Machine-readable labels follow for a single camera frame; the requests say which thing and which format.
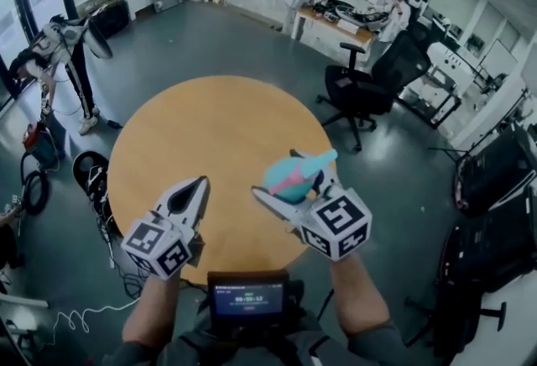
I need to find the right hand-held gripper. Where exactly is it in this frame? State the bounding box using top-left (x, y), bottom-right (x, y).
top-left (251, 149), bottom-right (374, 262)

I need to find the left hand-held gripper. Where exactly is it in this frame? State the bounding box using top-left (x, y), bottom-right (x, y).
top-left (121, 175), bottom-right (211, 282)

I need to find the teal and pink spray bottle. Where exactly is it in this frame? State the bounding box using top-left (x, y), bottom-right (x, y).
top-left (261, 148), bottom-right (339, 205)

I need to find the person's right forearm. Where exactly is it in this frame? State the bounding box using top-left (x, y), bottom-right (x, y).
top-left (328, 251), bottom-right (392, 339)

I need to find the person's left forearm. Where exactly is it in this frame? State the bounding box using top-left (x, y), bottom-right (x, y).
top-left (121, 270), bottom-right (182, 348)

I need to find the round wooden table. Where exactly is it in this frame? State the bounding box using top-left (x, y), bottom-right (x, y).
top-left (107, 75), bottom-right (336, 269)

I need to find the chest-mounted screen device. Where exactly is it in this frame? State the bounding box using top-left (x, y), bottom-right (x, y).
top-left (206, 269), bottom-right (305, 334)

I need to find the black office chair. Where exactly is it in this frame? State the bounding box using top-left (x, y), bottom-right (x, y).
top-left (315, 23), bottom-right (433, 153)

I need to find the person's torso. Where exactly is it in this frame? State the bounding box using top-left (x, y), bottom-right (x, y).
top-left (99, 312), bottom-right (421, 366)

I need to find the red and green vacuum cleaner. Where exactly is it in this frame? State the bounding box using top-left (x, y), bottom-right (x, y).
top-left (22, 119), bottom-right (60, 165)

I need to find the wooden work desk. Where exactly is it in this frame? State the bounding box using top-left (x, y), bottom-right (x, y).
top-left (292, 3), bottom-right (379, 54)

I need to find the black mesh chair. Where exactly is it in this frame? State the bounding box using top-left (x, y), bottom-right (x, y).
top-left (404, 224), bottom-right (509, 353)

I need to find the black and white machine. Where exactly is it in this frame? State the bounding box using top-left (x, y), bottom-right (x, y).
top-left (451, 119), bottom-right (537, 219)

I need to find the white-legged table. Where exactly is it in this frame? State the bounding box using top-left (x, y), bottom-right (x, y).
top-left (0, 291), bottom-right (50, 311)

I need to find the black suitcase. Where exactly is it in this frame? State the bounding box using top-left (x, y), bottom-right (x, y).
top-left (89, 0), bottom-right (131, 39)

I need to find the white coiled cable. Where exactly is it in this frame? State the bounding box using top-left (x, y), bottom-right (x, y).
top-left (40, 297), bottom-right (143, 348)

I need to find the black vacuum hose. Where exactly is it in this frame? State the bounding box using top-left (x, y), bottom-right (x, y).
top-left (19, 153), bottom-right (52, 217)

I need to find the white desk with black frame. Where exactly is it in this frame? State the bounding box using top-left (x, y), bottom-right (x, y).
top-left (397, 39), bottom-right (463, 131)

